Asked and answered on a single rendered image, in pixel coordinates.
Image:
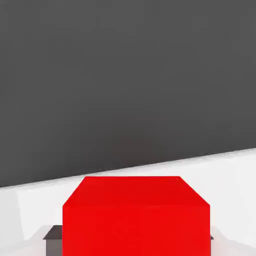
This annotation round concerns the small red cube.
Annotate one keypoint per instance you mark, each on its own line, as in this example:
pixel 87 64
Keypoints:
pixel 136 220

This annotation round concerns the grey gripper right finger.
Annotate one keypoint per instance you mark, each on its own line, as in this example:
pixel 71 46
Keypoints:
pixel 222 247

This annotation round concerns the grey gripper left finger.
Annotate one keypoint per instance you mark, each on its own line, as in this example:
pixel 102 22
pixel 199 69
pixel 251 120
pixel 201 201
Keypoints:
pixel 53 243

